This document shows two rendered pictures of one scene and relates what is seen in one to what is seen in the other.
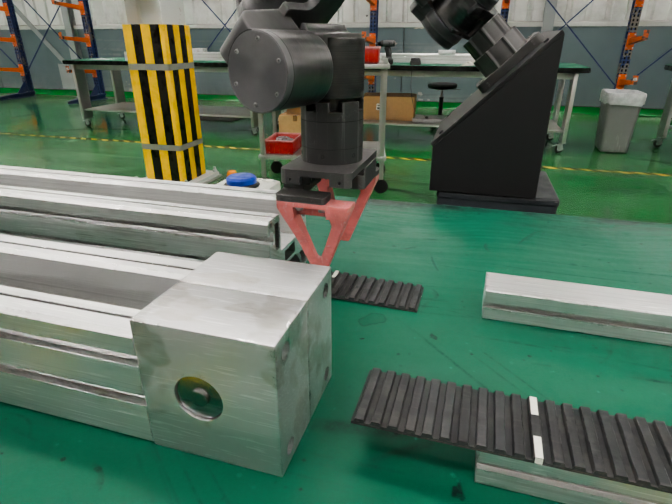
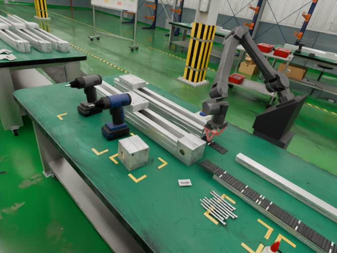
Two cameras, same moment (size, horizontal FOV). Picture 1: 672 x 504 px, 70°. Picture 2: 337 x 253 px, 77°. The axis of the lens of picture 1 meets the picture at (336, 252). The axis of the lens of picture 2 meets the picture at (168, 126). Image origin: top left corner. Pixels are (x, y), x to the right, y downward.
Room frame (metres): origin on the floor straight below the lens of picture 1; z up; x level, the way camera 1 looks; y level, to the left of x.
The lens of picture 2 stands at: (-0.50, -0.15, 1.40)
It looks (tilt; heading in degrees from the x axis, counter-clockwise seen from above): 31 degrees down; 23
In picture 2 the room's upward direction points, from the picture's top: 9 degrees clockwise
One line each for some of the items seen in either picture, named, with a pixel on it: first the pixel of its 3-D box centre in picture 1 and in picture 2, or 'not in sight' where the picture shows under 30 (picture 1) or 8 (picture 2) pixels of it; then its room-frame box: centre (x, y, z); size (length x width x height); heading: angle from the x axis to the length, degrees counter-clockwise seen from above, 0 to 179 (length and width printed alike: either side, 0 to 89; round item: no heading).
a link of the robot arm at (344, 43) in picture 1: (328, 68); (220, 107); (0.44, 0.01, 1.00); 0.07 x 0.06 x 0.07; 147
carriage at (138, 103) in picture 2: not in sight; (132, 103); (0.39, 0.49, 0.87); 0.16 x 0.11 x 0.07; 73
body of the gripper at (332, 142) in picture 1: (332, 138); (218, 118); (0.45, 0.00, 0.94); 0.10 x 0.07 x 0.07; 163
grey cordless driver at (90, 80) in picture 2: not in sight; (85, 96); (0.26, 0.70, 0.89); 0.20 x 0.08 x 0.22; 169
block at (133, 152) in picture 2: not in sight; (135, 151); (0.10, 0.25, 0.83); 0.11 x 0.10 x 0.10; 156
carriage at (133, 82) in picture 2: not in sight; (132, 83); (0.65, 0.67, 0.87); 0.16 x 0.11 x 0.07; 73
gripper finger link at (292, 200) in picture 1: (324, 219); (212, 131); (0.42, 0.01, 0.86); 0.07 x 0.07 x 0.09; 73
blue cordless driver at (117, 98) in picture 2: not in sight; (110, 117); (0.17, 0.45, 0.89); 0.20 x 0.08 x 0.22; 157
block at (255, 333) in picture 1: (254, 342); (191, 148); (0.28, 0.06, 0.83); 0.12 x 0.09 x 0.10; 163
